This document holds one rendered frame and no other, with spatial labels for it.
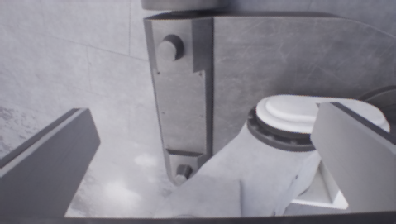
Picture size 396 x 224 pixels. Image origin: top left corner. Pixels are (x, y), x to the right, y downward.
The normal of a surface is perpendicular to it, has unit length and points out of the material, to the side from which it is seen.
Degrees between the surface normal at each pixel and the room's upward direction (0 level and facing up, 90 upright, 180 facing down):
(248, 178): 90
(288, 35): 0
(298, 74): 0
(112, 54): 0
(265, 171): 90
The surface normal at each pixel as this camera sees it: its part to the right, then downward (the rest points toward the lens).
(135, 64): -0.21, 0.51
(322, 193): -0.03, -0.86
